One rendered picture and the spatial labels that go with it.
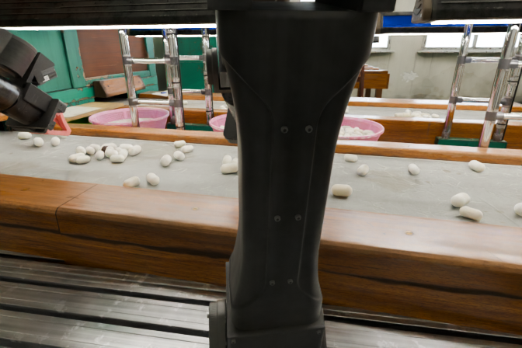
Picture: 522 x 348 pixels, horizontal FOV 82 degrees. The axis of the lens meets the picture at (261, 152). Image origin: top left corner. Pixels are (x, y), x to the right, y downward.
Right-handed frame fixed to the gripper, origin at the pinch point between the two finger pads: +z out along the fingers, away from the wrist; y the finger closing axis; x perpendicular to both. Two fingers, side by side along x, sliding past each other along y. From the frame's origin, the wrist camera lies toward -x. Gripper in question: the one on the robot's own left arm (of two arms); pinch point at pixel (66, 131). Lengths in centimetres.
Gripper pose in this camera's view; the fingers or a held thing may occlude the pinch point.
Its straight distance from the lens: 81.3
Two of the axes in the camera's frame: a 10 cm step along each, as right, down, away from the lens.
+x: -1.4, 9.3, -3.5
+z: 1.6, 3.6, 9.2
